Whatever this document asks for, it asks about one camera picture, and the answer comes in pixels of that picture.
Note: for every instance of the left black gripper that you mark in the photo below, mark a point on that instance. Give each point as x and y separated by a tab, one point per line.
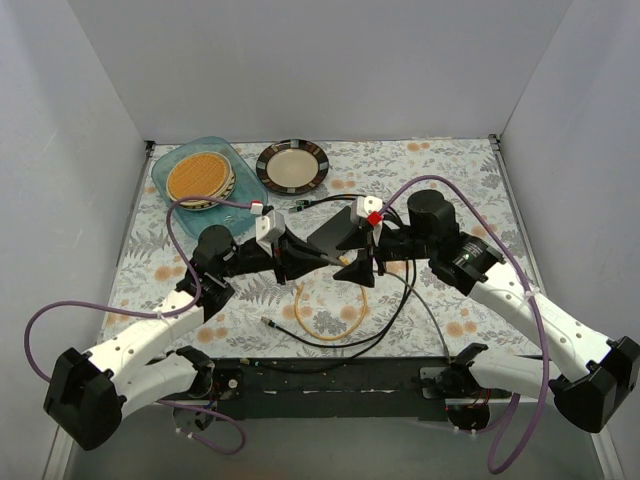
282	257

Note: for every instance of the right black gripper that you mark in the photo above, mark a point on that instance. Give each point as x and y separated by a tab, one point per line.
376	250

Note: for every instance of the black network switch box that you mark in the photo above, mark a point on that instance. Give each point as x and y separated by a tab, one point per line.
326	237

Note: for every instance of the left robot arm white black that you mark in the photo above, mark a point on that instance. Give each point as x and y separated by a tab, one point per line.
91	392

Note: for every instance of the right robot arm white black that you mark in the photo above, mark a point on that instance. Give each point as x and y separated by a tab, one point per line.
588	375

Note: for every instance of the floral tablecloth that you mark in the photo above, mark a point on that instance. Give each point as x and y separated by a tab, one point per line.
409	312

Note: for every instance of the blue plastic tray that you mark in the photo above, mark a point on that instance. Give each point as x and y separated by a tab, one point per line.
194	216

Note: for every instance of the dark rimmed ceramic plate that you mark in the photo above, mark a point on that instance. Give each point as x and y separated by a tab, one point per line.
292	167

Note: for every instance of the orange woven round plate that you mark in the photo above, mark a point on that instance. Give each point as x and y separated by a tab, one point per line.
203	174

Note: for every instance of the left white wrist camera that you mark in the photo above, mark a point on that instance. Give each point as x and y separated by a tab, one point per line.
270	227

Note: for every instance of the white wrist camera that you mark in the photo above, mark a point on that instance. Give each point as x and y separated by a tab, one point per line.
366	211
270	227

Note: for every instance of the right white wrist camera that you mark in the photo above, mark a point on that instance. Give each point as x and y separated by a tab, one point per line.
366	211

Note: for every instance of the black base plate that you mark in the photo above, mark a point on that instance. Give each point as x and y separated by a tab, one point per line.
278	388

